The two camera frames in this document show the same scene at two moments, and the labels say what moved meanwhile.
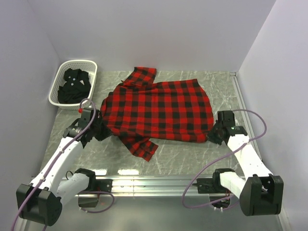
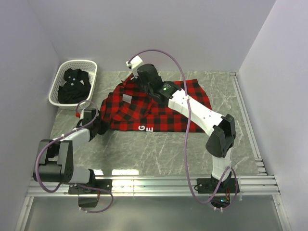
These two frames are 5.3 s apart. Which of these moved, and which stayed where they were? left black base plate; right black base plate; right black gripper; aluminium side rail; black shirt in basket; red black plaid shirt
Moved: red black plaid shirt; right black gripper
Stayed: right black base plate; black shirt in basket; left black base plate; aluminium side rail
